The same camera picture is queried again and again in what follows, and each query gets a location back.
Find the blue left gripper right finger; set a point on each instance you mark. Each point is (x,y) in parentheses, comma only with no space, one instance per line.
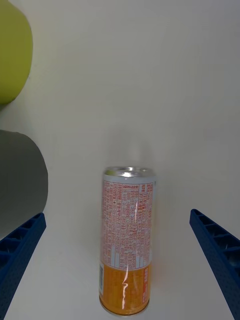
(220,255)

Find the grey plastic waste bin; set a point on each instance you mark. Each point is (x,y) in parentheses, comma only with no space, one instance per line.
(20,175)

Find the orange and white drink can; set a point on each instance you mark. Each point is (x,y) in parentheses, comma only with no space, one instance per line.
(127,225)

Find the yellow-green plastic waste bin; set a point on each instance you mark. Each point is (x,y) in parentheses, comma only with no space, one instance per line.
(12,50)

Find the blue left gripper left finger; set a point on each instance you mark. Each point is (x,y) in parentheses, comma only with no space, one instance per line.
(20,255)

